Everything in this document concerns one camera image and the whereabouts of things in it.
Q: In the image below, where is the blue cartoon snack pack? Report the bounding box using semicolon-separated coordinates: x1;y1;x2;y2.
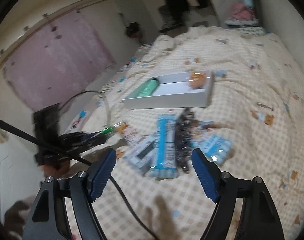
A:
191;121;233;166

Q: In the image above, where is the brown cartoon snack bar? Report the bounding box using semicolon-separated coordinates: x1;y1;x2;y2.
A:
116;121;140;147

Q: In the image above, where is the blue white striped snack pack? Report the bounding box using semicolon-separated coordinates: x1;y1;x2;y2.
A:
149;114;179;179

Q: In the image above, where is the grey white biscuit pack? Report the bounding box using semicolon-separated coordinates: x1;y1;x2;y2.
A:
123;134;155;175

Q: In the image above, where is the dark tortoiseshell hair claw clip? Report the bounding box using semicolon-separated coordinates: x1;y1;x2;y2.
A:
174;107;195;173

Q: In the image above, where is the green tube black cap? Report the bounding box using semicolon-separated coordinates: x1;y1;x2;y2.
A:
128;78;160;98

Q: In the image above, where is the white shallow cardboard box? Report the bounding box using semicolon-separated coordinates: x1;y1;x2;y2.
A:
123;70;214;109

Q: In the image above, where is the packaged bread bun yellow label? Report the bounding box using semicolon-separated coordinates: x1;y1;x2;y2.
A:
189;72;206;89

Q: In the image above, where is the green wrapper snack stick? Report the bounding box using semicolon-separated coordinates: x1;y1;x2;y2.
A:
100;121;127;136

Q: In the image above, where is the person's left hand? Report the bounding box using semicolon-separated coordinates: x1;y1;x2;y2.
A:
40;160;70;179

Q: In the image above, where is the pink lace curtain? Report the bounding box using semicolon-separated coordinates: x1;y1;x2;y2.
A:
4;11;113;111

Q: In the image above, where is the cream checkered bear duvet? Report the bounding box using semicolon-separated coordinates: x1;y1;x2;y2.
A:
62;26;304;240

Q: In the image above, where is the black chair with clothes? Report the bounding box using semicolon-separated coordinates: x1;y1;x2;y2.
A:
158;5;186;34

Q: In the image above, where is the black hanging coat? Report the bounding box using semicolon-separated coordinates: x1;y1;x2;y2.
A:
165;0;190;20

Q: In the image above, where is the pink clothes pile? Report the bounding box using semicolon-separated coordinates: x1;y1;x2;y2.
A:
230;2;255;21

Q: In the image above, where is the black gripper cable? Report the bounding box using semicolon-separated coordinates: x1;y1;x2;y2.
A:
59;90;158;240

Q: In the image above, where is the black bag on wall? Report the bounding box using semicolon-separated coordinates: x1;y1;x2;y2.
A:
118;12;145;45

